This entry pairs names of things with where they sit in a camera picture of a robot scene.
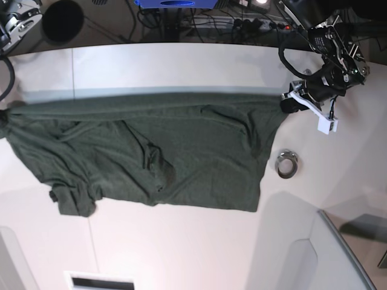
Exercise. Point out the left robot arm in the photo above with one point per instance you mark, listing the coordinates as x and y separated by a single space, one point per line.
344 64

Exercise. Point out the blue box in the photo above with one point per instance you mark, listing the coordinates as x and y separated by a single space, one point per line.
150 4

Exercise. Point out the grey tape roll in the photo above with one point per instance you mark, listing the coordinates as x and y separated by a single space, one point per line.
286 164

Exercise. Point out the white power strip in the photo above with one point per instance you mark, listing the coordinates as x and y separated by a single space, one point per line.
226 23

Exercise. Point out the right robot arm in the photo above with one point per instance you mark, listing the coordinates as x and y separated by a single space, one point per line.
17 19

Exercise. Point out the dark green t-shirt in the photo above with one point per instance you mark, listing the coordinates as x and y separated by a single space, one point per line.
203 150

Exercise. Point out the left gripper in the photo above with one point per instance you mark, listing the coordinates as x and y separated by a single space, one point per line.
308 94

